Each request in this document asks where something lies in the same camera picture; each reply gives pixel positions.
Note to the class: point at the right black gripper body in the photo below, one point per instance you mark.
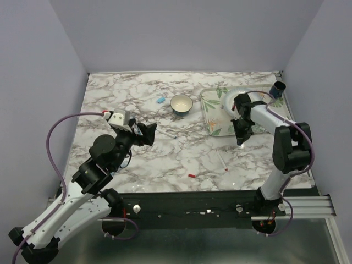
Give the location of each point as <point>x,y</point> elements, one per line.
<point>242,127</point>

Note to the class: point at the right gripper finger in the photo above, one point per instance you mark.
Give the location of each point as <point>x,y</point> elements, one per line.
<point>239,140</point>
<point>246,137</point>

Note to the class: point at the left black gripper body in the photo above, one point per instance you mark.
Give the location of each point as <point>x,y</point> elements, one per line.
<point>126,139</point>

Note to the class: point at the white pen blue tip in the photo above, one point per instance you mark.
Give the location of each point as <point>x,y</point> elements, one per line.
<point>167,134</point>

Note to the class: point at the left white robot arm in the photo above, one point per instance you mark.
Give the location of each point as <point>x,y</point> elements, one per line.
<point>84,199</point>

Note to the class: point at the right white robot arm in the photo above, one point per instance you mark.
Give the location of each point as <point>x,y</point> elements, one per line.
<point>293,153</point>

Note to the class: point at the white pen red tip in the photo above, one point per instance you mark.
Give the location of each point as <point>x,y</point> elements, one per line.
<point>222,160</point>

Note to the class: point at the floral leaf serving tray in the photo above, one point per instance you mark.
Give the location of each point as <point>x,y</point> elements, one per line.
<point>217,120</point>

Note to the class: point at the white plate blue rim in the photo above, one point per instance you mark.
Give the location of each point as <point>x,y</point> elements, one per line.
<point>228,100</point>

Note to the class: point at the light blue eraser block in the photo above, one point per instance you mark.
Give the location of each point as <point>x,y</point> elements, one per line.
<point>161,100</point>

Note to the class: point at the teal bowl cream inside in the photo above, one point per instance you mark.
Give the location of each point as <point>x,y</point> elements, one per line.
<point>181,105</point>

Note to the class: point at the dark blue cup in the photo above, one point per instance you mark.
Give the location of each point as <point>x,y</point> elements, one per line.
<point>277,89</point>

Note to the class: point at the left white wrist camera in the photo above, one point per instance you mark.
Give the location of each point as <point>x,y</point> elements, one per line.
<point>120,119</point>

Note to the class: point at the aluminium rail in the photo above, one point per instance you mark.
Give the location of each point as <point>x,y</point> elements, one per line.
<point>299,207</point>

